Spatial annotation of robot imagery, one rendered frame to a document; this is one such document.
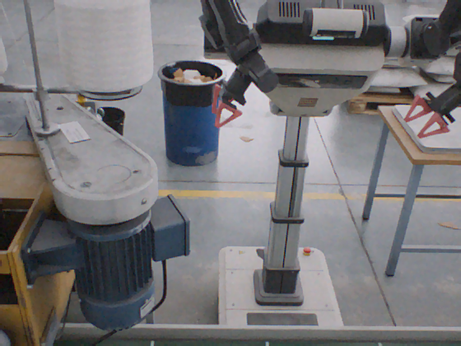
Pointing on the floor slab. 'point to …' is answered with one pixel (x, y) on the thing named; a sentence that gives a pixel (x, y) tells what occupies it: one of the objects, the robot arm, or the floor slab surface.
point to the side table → (389, 122)
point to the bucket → (114, 119)
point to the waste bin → (190, 113)
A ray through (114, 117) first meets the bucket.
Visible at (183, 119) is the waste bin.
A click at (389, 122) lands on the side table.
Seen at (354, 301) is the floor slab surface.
